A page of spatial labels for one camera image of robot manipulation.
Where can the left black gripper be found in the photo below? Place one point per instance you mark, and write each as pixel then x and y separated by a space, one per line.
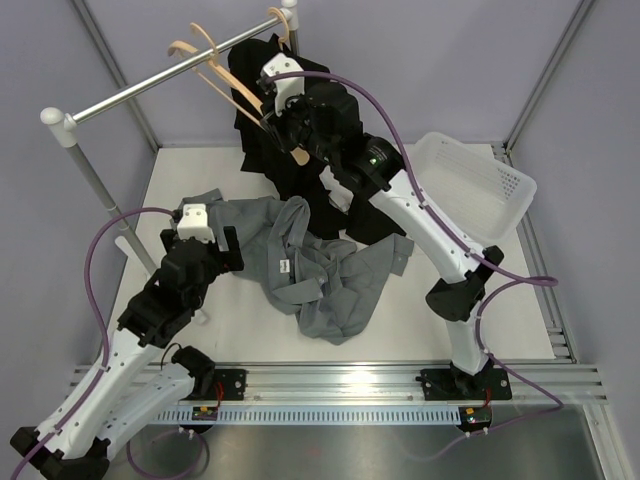
pixel 230 259

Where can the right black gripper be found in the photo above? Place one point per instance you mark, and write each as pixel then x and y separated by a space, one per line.
pixel 277 131

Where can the wooden hanger front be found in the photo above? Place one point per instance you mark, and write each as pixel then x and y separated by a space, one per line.
pixel 181 48

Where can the black shirt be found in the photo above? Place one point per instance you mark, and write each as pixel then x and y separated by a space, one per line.
pixel 361 222

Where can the grey button shirt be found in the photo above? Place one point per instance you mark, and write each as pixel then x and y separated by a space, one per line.
pixel 332 287

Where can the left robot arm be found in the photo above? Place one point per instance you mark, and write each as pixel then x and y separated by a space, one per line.
pixel 81 438

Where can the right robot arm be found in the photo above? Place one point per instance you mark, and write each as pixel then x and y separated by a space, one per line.
pixel 324 121

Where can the metal clothes rack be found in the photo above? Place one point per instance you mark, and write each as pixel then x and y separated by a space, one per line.
pixel 63 125

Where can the white plastic basket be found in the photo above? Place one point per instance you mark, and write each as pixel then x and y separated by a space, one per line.
pixel 484 197

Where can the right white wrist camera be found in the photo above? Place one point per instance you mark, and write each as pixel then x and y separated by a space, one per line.
pixel 288 84

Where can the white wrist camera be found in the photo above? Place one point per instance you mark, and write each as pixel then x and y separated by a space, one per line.
pixel 288 84
pixel 191 222

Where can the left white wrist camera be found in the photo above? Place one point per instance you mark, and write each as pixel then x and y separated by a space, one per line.
pixel 191 222

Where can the white slotted cable duct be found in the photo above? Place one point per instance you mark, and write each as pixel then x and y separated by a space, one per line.
pixel 309 415

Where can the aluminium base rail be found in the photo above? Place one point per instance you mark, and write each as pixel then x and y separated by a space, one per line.
pixel 394 384

